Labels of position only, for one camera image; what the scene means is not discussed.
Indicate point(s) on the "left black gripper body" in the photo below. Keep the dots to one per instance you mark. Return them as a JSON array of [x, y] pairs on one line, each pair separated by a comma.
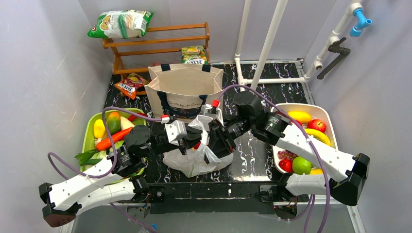
[[188, 141]]

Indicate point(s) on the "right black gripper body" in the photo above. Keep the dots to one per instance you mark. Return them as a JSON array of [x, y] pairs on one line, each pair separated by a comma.
[[217, 141]]

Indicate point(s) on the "red pomegranate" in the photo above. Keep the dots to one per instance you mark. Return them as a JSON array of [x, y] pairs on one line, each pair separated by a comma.
[[196, 146]]

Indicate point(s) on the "white plastic grocery bag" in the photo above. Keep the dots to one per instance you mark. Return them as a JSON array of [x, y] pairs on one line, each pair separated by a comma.
[[198, 161]]

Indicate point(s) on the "orange red snack bag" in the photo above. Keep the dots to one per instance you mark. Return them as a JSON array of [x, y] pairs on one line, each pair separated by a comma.
[[132, 85]]

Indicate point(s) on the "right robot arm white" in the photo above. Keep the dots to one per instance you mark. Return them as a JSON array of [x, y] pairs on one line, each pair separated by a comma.
[[343, 177]]

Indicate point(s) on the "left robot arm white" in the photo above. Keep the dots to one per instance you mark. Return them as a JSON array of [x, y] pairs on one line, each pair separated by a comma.
[[110, 179]]

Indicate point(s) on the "red chili pepper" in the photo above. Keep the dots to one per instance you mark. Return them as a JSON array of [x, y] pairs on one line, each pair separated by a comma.
[[132, 118]]

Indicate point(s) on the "white daikon radish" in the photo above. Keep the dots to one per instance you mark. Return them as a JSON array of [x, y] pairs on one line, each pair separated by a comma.
[[125, 123]]

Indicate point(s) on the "green orange mango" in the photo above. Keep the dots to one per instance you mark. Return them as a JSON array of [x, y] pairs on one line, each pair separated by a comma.
[[114, 122]]

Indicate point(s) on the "beige canvas tote bag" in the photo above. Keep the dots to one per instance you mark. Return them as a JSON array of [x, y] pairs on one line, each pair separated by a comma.
[[182, 89]]

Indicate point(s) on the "orange carrot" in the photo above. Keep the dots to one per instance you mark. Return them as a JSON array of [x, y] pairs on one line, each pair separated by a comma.
[[106, 143]]

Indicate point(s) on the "red grapes bunch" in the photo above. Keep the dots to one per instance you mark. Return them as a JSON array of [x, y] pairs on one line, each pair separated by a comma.
[[286, 155]]

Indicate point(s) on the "yellow bell pepper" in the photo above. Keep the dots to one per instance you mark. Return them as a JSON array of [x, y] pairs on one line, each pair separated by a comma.
[[99, 130]]

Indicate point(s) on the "small red fruit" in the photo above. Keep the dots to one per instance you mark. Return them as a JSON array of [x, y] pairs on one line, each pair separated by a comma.
[[286, 165]]

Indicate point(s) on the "yellow mango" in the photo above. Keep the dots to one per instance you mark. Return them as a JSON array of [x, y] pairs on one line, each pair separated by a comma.
[[301, 116]]

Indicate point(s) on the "green vegetable basket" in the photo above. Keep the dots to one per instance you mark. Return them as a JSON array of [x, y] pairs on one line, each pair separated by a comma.
[[89, 139]]

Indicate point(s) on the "yellow banana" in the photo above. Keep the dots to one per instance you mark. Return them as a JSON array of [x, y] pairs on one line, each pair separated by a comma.
[[319, 135]]

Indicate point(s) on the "yellow green snack bag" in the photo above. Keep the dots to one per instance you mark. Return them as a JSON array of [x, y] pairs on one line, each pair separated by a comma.
[[194, 55]]

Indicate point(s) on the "red apple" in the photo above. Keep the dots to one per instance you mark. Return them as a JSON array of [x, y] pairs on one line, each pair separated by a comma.
[[317, 124]]

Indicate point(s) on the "white fruit basket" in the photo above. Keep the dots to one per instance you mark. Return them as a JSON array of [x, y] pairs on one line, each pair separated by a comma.
[[317, 113]]

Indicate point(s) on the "wooden shelf rack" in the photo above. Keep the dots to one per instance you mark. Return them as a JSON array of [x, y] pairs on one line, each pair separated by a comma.
[[160, 45]]

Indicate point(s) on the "large green chips bag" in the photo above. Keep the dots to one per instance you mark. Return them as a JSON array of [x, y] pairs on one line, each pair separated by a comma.
[[121, 24]]

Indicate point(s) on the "blue pipe fitting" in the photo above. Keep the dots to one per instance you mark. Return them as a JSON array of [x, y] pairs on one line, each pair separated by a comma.
[[362, 23]]

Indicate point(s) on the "white pvc pipe frame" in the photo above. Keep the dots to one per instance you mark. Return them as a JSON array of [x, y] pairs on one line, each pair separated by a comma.
[[294, 31]]

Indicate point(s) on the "metal base frame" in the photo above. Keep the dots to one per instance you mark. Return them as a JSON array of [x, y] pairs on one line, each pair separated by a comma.
[[204, 208]]

